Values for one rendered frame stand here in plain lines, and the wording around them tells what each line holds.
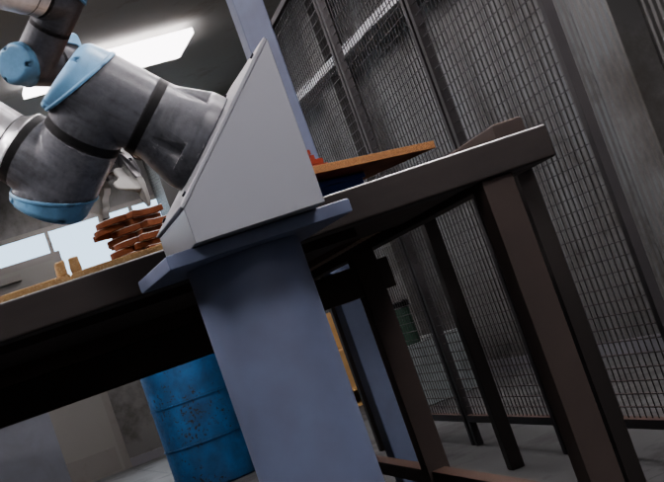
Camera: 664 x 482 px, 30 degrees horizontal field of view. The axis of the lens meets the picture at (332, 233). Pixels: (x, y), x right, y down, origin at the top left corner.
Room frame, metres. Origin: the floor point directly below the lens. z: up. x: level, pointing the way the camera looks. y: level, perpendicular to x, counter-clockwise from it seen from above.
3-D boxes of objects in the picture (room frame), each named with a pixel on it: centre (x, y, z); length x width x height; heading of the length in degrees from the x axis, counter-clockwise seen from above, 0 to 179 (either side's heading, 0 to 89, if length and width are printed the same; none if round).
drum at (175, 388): (7.57, 1.13, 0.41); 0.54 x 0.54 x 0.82
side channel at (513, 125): (4.19, 0.11, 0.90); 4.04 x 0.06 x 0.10; 14
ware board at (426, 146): (2.97, 0.05, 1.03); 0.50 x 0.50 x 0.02; 48
